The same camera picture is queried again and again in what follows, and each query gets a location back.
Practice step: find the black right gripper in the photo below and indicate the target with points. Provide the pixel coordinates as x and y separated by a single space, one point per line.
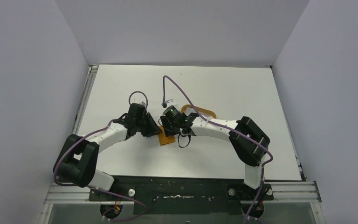
171 126

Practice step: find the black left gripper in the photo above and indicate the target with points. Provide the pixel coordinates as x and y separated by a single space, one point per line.
153 129

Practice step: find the orange leather card holder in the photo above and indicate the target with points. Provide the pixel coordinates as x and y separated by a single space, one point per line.
163 140

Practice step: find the credit card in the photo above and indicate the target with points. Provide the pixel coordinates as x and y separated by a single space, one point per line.
190 110

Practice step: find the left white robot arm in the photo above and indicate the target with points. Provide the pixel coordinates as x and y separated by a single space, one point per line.
76 163

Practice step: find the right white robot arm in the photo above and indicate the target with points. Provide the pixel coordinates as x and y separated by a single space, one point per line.
248 140

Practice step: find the tan oval tray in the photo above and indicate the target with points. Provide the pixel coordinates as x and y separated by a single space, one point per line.
202 111

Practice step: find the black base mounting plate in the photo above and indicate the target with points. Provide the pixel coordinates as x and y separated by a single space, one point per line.
192 196

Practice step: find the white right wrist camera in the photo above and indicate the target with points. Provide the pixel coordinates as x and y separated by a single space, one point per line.
169 102

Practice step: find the aluminium side rail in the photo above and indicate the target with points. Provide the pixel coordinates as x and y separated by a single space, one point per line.
84 97

